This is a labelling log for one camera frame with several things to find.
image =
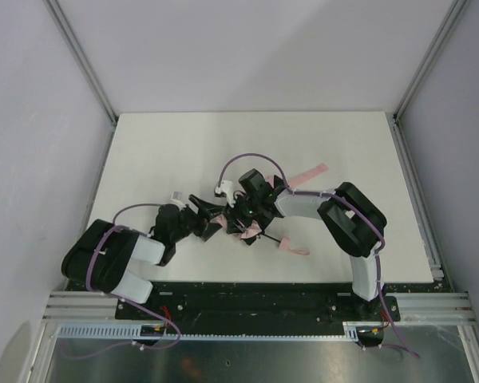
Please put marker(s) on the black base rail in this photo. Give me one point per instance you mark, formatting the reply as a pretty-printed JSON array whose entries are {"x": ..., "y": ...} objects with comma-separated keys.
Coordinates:
[{"x": 266, "y": 308}]

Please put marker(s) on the aluminium frame post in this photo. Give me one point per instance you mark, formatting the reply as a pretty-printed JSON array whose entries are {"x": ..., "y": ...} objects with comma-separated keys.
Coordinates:
[
  {"x": 76, "y": 49},
  {"x": 440, "y": 40}
]

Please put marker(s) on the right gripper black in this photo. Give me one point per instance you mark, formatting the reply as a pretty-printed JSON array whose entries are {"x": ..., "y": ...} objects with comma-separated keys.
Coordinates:
[{"x": 236, "y": 218}]

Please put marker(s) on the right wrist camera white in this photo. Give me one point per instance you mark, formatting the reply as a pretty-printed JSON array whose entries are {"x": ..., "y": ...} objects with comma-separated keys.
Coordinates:
[{"x": 225, "y": 189}]

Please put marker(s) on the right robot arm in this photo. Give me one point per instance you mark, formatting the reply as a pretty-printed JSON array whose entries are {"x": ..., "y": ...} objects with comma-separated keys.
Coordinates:
[{"x": 356, "y": 225}]

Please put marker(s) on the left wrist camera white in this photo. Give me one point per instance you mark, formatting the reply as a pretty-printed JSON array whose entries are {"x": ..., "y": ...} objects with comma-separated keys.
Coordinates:
[{"x": 177, "y": 199}]

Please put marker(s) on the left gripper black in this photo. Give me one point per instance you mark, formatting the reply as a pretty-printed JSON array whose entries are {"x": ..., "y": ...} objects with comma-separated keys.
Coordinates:
[{"x": 201, "y": 223}]

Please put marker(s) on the grey cable duct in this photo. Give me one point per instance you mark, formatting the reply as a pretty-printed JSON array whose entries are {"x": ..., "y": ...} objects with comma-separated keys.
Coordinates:
[{"x": 347, "y": 332}]

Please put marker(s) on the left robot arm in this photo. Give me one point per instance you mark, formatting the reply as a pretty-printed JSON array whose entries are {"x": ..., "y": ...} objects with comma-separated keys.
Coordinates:
[{"x": 100, "y": 258}]

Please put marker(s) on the aluminium frame post right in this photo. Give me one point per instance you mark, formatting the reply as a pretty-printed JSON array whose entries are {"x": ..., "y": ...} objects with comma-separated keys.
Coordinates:
[{"x": 440, "y": 40}]

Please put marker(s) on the aluminium frame post left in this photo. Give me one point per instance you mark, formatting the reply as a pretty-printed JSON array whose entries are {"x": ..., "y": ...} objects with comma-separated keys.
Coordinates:
[{"x": 76, "y": 49}]

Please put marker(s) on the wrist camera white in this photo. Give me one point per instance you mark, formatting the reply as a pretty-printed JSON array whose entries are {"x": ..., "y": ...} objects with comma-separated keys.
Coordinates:
[
  {"x": 225, "y": 189},
  {"x": 177, "y": 199}
]

